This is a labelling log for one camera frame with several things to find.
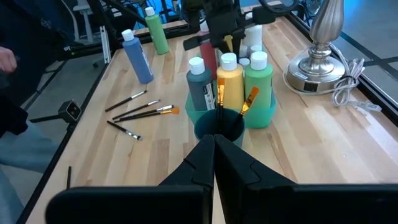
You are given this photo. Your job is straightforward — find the black paintbrush wide silver ferrule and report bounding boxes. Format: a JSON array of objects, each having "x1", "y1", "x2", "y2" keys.
[{"x1": 104, "y1": 90, "x2": 148, "y2": 113}]

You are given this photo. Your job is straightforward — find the large lavender blue paint bottle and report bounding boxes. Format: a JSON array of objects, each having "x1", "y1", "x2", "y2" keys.
[{"x1": 121, "y1": 29, "x2": 155, "y2": 85}]

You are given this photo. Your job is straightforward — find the translucent teal plastic tray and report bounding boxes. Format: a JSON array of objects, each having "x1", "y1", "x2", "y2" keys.
[{"x1": 185, "y1": 90, "x2": 277, "y2": 129}]

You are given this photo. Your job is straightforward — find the small black cube camera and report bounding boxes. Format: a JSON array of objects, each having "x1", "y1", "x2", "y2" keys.
[{"x1": 58, "y1": 100, "x2": 82, "y2": 123}]

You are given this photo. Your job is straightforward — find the black paintbrush copper ferrule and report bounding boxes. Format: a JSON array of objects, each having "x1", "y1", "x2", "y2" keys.
[{"x1": 216, "y1": 77, "x2": 226, "y2": 131}]

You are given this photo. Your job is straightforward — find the black camera stand rod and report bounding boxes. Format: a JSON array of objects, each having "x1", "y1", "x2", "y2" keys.
[{"x1": 29, "y1": 114, "x2": 63, "y2": 124}]

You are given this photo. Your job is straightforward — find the large white paint bottle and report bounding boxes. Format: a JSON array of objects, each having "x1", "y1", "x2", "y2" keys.
[{"x1": 242, "y1": 24, "x2": 264, "y2": 50}]

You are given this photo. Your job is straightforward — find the large grey-blue paint bottle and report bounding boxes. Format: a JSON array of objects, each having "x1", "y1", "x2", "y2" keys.
[{"x1": 186, "y1": 57, "x2": 217, "y2": 112}]

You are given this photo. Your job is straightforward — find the black paintbrush yellow bristles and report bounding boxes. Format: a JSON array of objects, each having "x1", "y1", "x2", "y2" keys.
[{"x1": 231, "y1": 86, "x2": 261, "y2": 131}]

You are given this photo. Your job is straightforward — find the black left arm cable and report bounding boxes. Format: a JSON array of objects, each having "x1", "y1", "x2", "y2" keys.
[{"x1": 257, "y1": 0, "x2": 301, "y2": 15}]

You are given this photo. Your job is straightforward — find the white shade silver table lamp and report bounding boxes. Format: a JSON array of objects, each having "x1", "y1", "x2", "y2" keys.
[{"x1": 285, "y1": 0, "x2": 348, "y2": 94}]

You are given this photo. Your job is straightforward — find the yellow paint bottle apple logo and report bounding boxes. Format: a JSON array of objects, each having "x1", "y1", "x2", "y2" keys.
[{"x1": 216, "y1": 52, "x2": 246, "y2": 110}]

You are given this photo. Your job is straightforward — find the dark green plastic cup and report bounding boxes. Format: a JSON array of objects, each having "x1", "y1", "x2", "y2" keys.
[{"x1": 194, "y1": 108, "x2": 246, "y2": 149}]

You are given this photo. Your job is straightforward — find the white office chair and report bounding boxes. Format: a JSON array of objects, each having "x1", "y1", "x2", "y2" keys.
[{"x1": 73, "y1": 0, "x2": 94, "y2": 44}]

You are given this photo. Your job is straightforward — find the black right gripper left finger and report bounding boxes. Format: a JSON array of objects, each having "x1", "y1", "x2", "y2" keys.
[{"x1": 46, "y1": 134, "x2": 216, "y2": 224}]

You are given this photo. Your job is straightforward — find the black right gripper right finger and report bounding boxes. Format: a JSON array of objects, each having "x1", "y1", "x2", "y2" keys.
[{"x1": 215, "y1": 134, "x2": 398, "y2": 224}]

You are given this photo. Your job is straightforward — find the silver aluminium extrusion post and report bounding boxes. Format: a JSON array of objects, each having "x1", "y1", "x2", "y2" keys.
[{"x1": 99, "y1": 26, "x2": 112, "y2": 65}]

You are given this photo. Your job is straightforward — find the large coral pink paint bottle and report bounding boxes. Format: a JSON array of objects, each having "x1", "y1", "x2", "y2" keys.
[{"x1": 198, "y1": 20, "x2": 218, "y2": 80}]

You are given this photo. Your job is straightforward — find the person's hand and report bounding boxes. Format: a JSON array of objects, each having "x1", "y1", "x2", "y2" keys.
[{"x1": 0, "y1": 46, "x2": 18, "y2": 74}]

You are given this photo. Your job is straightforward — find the clear lamp cord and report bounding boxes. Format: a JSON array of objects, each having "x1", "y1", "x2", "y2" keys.
[{"x1": 281, "y1": 43, "x2": 382, "y2": 113}]

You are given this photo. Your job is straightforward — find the person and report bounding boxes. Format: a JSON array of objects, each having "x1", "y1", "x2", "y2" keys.
[{"x1": 0, "y1": 0, "x2": 78, "y2": 224}]

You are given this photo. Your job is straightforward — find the large green paint bottle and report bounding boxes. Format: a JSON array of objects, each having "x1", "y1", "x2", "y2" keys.
[
  {"x1": 244, "y1": 51, "x2": 274, "y2": 109},
  {"x1": 144, "y1": 6, "x2": 170, "y2": 56}
]

